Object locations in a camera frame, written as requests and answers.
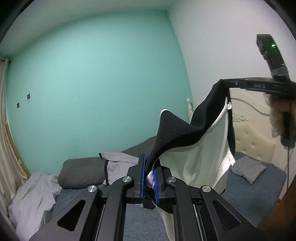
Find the white garment with black trim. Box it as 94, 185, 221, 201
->
143, 79, 236, 241

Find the person's right hand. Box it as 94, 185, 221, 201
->
264, 93, 295, 138

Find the lilac and black jacket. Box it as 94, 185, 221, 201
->
99, 152, 139, 185

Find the blue bed mattress sheet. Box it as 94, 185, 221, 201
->
51, 151, 287, 241

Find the long dark grey pillow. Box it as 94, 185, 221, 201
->
58, 137, 156, 189

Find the cream tufted headboard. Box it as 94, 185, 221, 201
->
186, 89, 290, 200

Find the folded grey garment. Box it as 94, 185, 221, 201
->
231, 156, 266, 184

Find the crumpled light grey blanket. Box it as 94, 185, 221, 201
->
8, 171, 62, 240

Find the beige curtain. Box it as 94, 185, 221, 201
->
1, 58, 29, 216

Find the grey cable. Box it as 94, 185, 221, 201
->
231, 97, 271, 117

